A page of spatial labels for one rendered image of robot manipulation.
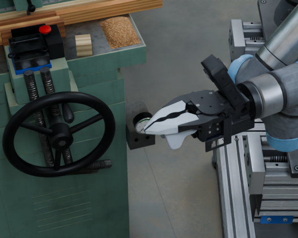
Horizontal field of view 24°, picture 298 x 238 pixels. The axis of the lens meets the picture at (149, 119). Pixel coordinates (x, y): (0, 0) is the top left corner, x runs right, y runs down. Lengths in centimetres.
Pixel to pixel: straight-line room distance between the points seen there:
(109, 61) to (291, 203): 61
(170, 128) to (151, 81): 196
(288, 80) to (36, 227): 126
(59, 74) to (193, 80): 147
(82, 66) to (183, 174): 100
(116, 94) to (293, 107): 77
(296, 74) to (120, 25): 74
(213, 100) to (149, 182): 152
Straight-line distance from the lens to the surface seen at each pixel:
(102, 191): 223
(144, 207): 262
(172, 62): 321
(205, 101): 120
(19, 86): 173
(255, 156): 177
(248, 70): 141
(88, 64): 185
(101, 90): 192
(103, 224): 237
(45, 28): 174
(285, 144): 136
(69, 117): 163
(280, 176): 176
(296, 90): 126
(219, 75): 115
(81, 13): 194
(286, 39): 139
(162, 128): 116
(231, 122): 121
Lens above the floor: 207
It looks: 45 degrees down
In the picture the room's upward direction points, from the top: straight up
